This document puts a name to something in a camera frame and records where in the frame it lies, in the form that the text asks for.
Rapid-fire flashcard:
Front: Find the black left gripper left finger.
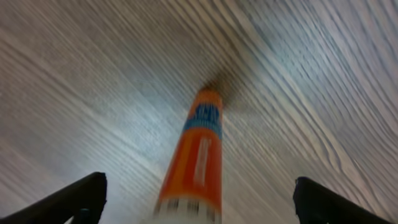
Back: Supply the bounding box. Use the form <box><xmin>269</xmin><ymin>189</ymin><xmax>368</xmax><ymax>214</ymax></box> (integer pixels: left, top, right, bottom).
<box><xmin>1</xmin><ymin>172</ymin><xmax>108</xmax><ymax>224</ymax></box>

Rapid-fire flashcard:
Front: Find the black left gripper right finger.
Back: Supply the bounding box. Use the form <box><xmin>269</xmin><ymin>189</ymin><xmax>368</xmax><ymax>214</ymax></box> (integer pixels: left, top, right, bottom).
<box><xmin>293</xmin><ymin>177</ymin><xmax>391</xmax><ymax>224</ymax></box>

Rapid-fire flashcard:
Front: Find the orange tube white cap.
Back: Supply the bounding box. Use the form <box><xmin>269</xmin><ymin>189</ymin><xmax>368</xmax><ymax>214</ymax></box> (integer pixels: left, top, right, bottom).
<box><xmin>148</xmin><ymin>88</ymin><xmax>223</xmax><ymax>224</ymax></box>

